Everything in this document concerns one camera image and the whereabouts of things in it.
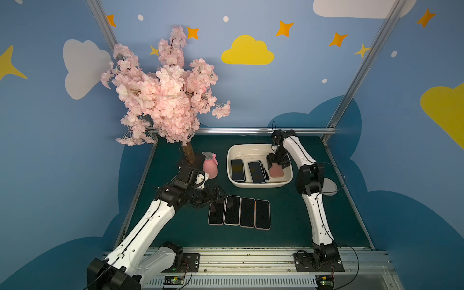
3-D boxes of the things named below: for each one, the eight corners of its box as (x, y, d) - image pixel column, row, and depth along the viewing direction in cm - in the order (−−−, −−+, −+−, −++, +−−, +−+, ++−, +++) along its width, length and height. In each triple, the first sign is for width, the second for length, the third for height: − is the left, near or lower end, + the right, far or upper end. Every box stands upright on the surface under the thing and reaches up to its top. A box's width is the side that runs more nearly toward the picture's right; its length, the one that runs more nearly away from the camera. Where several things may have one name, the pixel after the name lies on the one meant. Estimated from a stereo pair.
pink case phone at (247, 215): (239, 226, 86) (239, 225, 85) (241, 199, 95) (241, 197, 94) (254, 228, 86) (254, 227, 84) (254, 200, 95) (255, 198, 93)
